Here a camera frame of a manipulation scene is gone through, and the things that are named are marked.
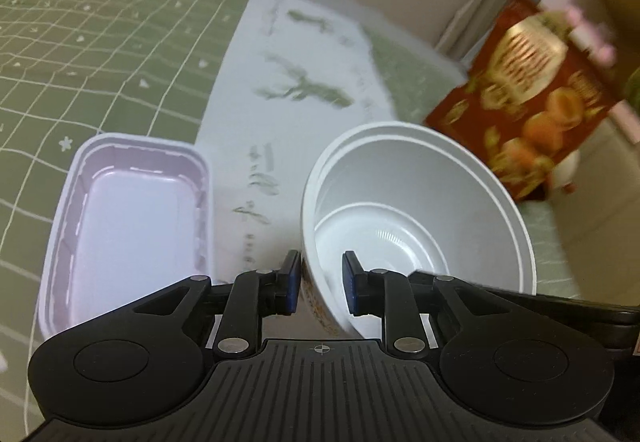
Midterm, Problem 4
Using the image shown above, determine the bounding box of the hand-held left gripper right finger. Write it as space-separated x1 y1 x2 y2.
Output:
342 250 521 357

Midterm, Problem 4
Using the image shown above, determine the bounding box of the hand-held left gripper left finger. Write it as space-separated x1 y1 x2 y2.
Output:
131 249 304 358

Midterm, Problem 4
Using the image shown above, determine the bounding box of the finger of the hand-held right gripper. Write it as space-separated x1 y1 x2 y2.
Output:
452 278 640 324

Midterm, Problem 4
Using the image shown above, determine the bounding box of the white plastic bowl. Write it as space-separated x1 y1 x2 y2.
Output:
300 121 538 338

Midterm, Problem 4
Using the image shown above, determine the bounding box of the red rectangular plastic tray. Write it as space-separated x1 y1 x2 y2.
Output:
35 132 217 343

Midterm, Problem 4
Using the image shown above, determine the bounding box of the white deer-print table runner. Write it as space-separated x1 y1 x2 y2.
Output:
192 0 473 340

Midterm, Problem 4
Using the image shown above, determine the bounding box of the red snack bag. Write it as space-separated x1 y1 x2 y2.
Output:
424 0 621 203

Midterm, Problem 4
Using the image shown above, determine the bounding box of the pink plush toy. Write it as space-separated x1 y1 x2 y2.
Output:
565 4 618 65

